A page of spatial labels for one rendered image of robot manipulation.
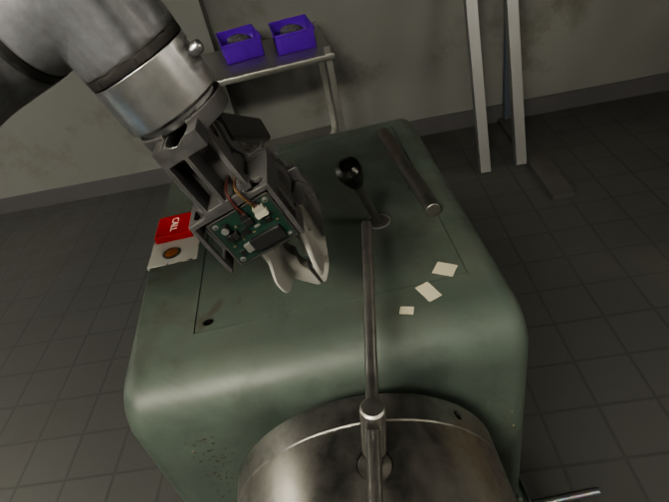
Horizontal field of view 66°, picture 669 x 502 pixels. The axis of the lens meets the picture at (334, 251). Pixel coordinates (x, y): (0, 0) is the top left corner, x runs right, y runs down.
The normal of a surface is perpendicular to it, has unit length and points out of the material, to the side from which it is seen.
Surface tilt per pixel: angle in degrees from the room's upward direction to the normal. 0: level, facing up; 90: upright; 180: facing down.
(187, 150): 90
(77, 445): 0
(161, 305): 0
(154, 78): 82
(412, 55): 90
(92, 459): 0
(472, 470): 43
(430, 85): 90
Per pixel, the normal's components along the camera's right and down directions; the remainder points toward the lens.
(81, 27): 0.07, 0.61
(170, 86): 0.55, 0.28
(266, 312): -0.19, -0.78
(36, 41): 0.25, 0.77
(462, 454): 0.51, -0.73
